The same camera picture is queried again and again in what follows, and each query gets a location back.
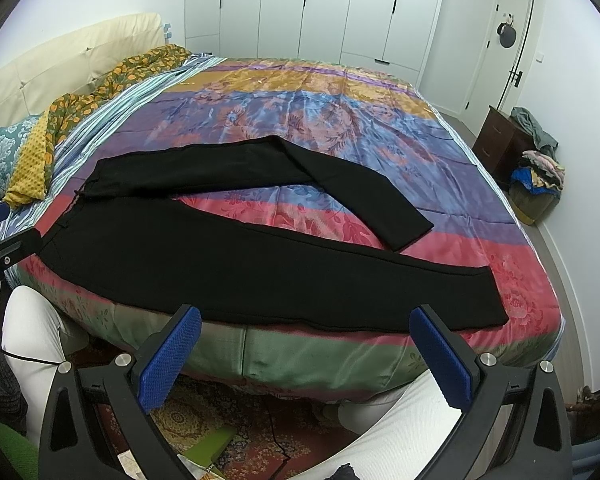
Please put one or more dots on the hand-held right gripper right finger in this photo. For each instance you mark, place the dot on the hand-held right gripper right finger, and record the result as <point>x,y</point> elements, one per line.
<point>440,360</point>

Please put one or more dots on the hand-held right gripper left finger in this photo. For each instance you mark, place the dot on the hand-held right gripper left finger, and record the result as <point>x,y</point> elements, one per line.
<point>172,355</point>

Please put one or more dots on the black pants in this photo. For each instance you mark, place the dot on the black pants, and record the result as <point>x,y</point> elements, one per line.
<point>205,260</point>

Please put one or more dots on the person's left forearm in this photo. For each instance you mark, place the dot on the person's left forearm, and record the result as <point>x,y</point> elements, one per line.
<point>7,385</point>

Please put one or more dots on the teal floral pillow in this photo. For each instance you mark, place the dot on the teal floral pillow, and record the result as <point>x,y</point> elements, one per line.
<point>5,145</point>

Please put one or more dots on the person's right leg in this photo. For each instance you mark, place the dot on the person's right leg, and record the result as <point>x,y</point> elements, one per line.
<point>395,435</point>

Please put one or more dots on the green box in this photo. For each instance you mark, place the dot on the green box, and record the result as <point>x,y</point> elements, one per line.
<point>210,447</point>

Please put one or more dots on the patterned red rug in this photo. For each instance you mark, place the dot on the patterned red rug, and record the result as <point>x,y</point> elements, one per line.
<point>260,425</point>

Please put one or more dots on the green chair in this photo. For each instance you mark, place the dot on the green chair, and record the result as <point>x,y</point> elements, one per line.
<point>5,452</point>

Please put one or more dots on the cream padded headboard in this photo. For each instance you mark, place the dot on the cream padded headboard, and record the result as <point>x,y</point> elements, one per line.
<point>80,60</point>

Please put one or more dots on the olive laundry basket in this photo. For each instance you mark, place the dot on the olive laundry basket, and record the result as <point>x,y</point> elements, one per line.
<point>530,205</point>

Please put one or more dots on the light blue striped sheet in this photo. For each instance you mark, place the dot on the light blue striped sheet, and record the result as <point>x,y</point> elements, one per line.
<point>130,95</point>

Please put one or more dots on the yellow floral blanket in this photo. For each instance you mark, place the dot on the yellow floral blanket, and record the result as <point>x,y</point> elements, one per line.
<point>125,72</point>

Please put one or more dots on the pile of mixed clothes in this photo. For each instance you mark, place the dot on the pile of mixed clothes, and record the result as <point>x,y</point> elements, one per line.
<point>542,170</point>

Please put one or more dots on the dark wooden nightstand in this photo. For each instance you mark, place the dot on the dark wooden nightstand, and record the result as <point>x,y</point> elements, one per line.
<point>497,140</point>

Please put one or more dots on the grey green garment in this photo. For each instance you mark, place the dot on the grey green garment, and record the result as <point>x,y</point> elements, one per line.
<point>535,127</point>

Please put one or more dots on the colourful floral bedspread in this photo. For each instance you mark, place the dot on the colourful floral bedspread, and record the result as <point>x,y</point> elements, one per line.
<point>330,105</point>

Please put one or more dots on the white door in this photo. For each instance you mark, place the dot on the white door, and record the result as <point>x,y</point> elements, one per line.
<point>495,75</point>

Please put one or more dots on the black round door hanger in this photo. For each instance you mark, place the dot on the black round door hanger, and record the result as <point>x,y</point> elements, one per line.
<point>506,35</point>

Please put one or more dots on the white wardrobe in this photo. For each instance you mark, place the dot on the white wardrobe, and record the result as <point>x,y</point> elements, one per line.
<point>330,10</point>

